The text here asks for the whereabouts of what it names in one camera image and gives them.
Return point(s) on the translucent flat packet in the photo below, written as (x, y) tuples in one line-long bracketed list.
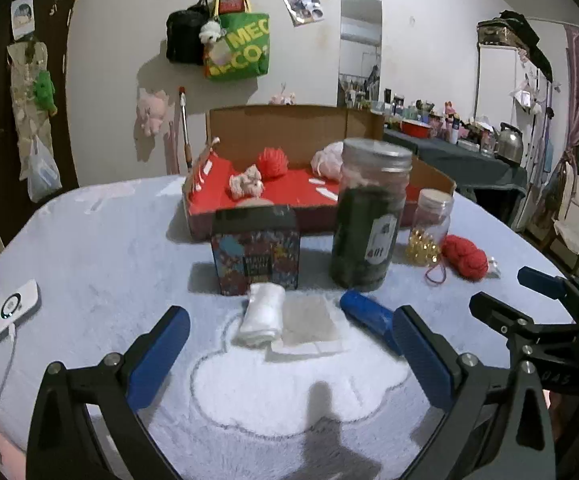
[(309, 322)]

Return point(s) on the blue tube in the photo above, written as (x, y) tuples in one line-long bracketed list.
[(367, 315)]

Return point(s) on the large dark green glass jar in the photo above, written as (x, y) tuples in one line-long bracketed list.
[(364, 220)]

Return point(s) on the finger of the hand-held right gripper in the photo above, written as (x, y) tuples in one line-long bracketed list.
[(494, 310), (539, 280)]

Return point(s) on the wall mirror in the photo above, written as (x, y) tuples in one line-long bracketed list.
[(359, 30)]

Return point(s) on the red framed picture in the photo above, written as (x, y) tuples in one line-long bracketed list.
[(232, 0)]

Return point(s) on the beige powder puff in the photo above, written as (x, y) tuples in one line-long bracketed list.
[(254, 202)]

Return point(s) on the green plush toy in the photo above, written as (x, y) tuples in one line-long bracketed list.
[(45, 91)]

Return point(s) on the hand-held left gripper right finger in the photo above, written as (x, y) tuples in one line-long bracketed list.
[(422, 360)]

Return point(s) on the metal kettle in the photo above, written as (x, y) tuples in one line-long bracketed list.
[(508, 145)]

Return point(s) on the patterned suitcase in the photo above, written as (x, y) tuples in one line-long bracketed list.
[(494, 32)]

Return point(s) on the floral tin box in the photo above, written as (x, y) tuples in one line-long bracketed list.
[(254, 250)]

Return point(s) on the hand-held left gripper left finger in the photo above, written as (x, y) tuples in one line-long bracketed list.
[(159, 355)]

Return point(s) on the hanging fabric organizer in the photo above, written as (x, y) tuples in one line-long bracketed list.
[(27, 110)]

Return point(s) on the white mesh bath pouf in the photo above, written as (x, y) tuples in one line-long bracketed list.
[(327, 160)]

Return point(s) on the photo on door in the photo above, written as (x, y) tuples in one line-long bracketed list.
[(22, 15)]

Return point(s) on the dark clothes pile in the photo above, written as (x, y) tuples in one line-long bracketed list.
[(529, 35)]

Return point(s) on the white wardrobe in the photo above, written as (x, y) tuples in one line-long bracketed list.
[(499, 85)]

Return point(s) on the green tote bag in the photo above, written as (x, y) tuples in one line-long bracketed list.
[(244, 50)]

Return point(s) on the white cloth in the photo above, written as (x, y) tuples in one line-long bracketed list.
[(262, 315)]

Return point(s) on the cluster of cosmetic bottles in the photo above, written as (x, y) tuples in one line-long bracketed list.
[(444, 120)]

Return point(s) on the red mesh bath pouf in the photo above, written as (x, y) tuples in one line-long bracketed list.
[(273, 164)]

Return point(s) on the black bag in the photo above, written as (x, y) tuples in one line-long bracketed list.
[(184, 35)]

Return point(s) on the small jar of yellow beads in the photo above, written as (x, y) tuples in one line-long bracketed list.
[(429, 230)]

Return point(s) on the white power bank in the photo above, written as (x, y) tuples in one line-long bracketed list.
[(14, 310)]

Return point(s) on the red basin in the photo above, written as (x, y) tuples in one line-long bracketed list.
[(415, 128)]

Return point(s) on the wall photo print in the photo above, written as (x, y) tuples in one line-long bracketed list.
[(302, 2)]

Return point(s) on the cream crochet scrunchie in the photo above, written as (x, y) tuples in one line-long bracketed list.
[(247, 182)]

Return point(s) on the light blue fluffy blanket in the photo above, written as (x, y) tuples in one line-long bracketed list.
[(119, 270)]

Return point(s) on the red knitted scrunchie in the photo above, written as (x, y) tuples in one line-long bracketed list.
[(464, 256)]

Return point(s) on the pink plush toy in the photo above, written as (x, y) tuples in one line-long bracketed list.
[(152, 112)]

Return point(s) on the clear plastic bag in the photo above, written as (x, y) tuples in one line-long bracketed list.
[(44, 175)]

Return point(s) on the red-lined cardboard box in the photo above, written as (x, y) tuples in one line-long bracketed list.
[(279, 125)]

